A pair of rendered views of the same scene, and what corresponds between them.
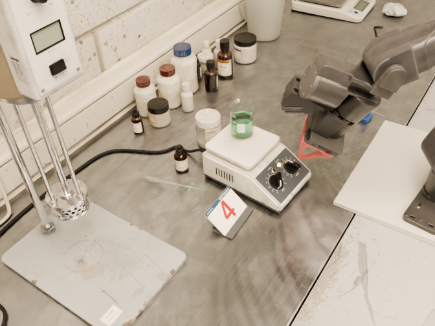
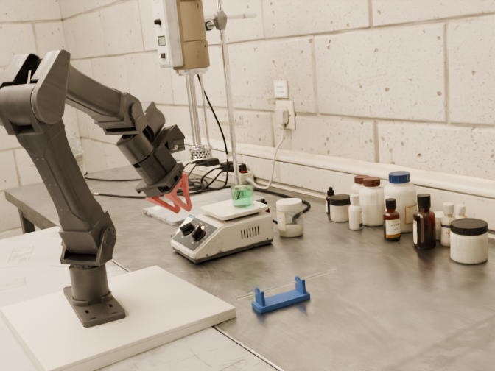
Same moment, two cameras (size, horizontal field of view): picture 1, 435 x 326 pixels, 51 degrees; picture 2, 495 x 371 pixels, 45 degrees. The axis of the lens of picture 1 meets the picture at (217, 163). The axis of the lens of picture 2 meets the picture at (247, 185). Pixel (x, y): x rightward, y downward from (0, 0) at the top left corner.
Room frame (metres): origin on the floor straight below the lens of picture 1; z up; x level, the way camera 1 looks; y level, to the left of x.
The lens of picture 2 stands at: (1.28, -1.26, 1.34)
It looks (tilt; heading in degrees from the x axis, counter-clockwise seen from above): 13 degrees down; 112
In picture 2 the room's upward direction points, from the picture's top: 5 degrees counter-clockwise
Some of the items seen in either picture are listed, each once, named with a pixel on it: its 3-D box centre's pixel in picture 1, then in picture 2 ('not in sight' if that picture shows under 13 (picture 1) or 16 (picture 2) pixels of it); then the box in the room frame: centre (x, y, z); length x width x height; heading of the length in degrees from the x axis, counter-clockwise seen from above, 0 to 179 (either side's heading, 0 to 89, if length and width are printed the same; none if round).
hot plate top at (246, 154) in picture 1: (242, 143); (233, 207); (0.75, -0.06, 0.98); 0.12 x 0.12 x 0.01; 51
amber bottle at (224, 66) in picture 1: (224, 57); (424, 220); (1.16, -0.03, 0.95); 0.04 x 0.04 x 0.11
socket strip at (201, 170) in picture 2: not in sight; (216, 171); (0.40, 0.62, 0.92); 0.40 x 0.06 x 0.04; 145
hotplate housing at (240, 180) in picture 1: (252, 163); (225, 229); (0.73, -0.08, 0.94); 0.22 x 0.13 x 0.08; 51
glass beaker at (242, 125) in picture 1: (241, 119); (243, 190); (0.78, -0.05, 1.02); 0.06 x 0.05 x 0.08; 19
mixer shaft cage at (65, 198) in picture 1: (50, 150); (197, 114); (0.54, 0.25, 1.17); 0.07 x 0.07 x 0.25
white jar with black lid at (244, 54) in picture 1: (245, 48); (468, 241); (1.25, -0.10, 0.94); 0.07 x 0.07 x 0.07
